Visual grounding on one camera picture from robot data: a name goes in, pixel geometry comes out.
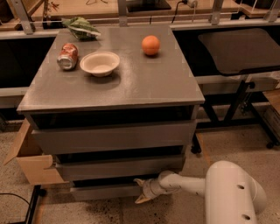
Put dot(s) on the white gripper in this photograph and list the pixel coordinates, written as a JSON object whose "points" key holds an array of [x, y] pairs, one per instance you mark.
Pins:
{"points": [[149, 188]]}

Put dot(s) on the grey bottom drawer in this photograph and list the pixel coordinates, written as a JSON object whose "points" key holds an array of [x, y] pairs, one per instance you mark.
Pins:
{"points": [[107, 188]]}

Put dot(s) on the grey drawer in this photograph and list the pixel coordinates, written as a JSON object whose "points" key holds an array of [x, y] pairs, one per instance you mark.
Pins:
{"points": [[107, 188], [115, 137], [122, 167]]}

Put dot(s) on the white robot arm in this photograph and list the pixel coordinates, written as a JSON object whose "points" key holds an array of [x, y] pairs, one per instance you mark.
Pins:
{"points": [[231, 195]]}

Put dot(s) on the grey middle drawer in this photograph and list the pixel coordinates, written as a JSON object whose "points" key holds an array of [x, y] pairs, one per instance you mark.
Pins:
{"points": [[122, 167]]}

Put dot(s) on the grey top drawer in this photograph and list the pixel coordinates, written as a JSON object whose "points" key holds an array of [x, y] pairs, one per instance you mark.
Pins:
{"points": [[115, 137]]}

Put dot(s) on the grey drawer cabinet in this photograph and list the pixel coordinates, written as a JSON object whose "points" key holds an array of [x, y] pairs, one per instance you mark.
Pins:
{"points": [[143, 89]]}

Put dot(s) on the black metal floor stand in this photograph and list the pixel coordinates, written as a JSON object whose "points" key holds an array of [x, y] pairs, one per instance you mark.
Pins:
{"points": [[37, 194]]}

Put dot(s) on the cardboard box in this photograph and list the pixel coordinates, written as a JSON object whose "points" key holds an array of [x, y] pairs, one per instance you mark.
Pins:
{"points": [[37, 167]]}

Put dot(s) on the white paper bowl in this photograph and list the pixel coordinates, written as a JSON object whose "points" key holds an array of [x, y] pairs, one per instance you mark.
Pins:
{"points": [[100, 64]]}

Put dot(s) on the orange fruit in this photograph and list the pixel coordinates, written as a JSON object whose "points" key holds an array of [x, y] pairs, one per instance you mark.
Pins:
{"points": [[150, 45]]}

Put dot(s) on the black side table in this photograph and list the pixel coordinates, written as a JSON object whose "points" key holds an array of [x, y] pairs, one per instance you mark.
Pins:
{"points": [[242, 54]]}

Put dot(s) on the crushed red soda can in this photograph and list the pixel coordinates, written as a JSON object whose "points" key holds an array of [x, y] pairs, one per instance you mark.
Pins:
{"points": [[68, 57]]}

